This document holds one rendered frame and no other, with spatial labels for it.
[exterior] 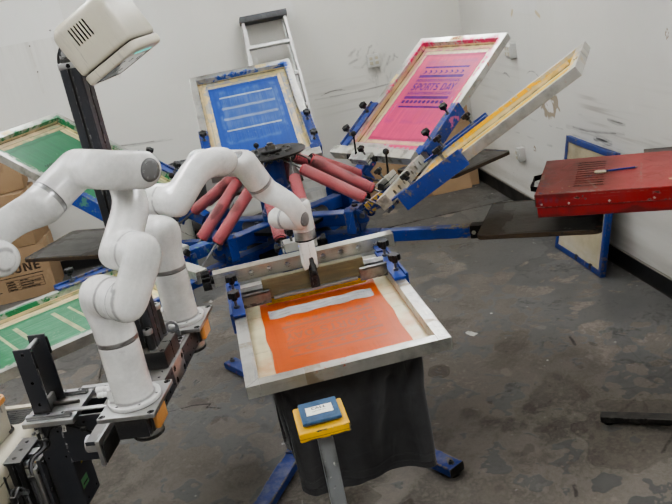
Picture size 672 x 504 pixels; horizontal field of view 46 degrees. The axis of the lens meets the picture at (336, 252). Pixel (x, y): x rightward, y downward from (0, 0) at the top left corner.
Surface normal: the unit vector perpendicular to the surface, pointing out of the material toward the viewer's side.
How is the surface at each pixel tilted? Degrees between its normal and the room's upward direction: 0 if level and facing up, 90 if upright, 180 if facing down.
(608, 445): 0
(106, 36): 90
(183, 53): 90
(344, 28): 90
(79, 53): 90
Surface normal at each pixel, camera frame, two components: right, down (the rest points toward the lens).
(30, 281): 0.20, 0.29
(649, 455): -0.18, -0.93
